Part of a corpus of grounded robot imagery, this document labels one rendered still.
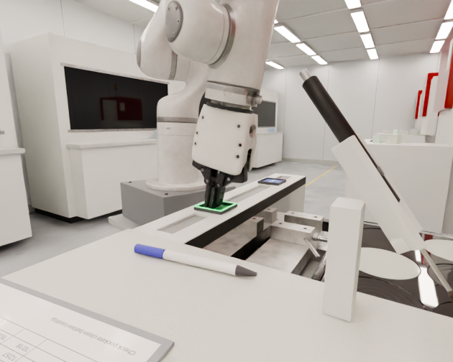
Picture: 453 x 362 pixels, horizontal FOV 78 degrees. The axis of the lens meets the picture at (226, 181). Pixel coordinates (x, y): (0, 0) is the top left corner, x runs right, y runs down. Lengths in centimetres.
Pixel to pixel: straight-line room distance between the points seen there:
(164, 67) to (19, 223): 255
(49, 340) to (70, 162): 332
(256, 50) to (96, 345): 38
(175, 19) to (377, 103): 808
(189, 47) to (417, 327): 36
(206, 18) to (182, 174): 50
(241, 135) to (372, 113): 800
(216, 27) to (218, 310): 32
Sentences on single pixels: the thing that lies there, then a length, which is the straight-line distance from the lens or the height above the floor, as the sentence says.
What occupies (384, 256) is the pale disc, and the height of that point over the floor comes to 90.
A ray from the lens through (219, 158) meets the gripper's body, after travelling 45.
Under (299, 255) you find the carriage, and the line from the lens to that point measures 53.
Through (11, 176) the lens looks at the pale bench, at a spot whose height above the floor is 66.
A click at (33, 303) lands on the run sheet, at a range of 28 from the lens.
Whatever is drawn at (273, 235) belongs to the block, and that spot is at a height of 89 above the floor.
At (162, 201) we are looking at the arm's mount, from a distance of 71.
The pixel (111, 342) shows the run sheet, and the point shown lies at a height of 97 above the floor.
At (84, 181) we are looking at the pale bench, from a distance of 338.
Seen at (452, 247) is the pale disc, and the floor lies 90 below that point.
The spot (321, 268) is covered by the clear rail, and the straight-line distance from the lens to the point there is 44.
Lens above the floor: 110
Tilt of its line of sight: 11 degrees down
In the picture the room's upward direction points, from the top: straight up
